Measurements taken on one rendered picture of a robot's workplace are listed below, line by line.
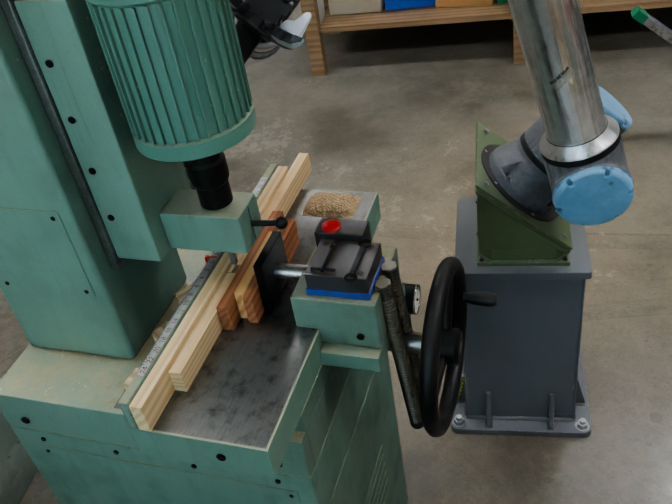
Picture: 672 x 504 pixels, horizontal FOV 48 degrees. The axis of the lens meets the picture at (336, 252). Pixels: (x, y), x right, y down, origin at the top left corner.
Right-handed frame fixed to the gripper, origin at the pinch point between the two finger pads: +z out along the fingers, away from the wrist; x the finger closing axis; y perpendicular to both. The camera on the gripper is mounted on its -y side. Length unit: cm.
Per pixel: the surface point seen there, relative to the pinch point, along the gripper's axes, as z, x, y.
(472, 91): -243, 82, 68
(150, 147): 6.7, -0.4, -24.1
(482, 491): -64, 108, -52
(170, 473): -13, 32, -69
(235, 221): -1.7, 15.0, -26.3
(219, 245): -5.8, 15.4, -31.2
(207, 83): 12.1, 1.2, -12.8
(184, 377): 5, 22, -48
